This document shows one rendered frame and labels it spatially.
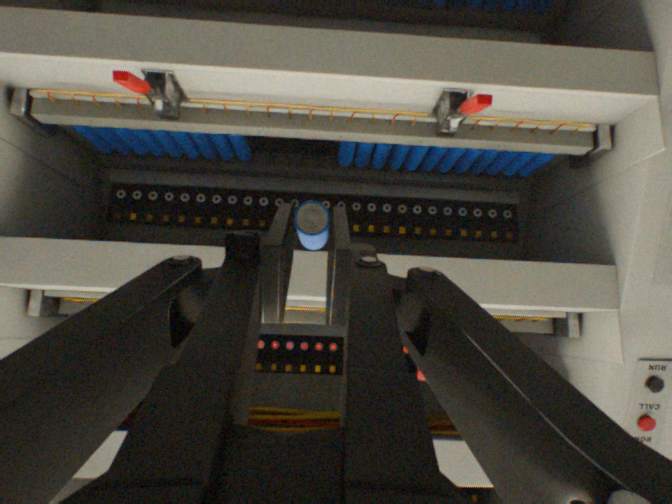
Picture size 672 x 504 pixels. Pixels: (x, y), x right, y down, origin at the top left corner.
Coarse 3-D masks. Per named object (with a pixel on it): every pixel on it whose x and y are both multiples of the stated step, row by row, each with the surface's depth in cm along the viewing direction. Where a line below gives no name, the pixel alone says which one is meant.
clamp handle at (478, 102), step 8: (480, 96) 29; (488, 96) 29; (464, 104) 32; (472, 104) 30; (480, 104) 29; (488, 104) 29; (456, 112) 34; (464, 112) 32; (472, 112) 32; (456, 120) 36; (456, 128) 36
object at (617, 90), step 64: (0, 64) 34; (64, 64) 34; (128, 64) 34; (192, 64) 34; (256, 64) 34; (320, 64) 34; (384, 64) 34; (448, 64) 35; (512, 64) 35; (576, 64) 35; (640, 64) 36; (0, 128) 37; (64, 128) 46; (640, 128) 37; (320, 192) 52; (384, 192) 52; (448, 192) 53; (512, 192) 53; (576, 192) 46
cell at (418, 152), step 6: (414, 150) 44; (420, 150) 43; (426, 150) 43; (408, 156) 46; (414, 156) 45; (420, 156) 45; (408, 162) 47; (414, 162) 46; (408, 168) 48; (414, 168) 48
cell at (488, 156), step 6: (486, 150) 44; (492, 150) 43; (498, 150) 43; (480, 156) 46; (486, 156) 44; (492, 156) 44; (474, 162) 47; (480, 162) 46; (486, 162) 46; (474, 168) 48; (480, 168) 47
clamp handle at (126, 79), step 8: (112, 72) 28; (120, 72) 28; (128, 72) 28; (120, 80) 28; (128, 80) 28; (136, 80) 29; (128, 88) 30; (136, 88) 30; (144, 88) 31; (152, 96) 34; (160, 96) 34; (160, 104) 35
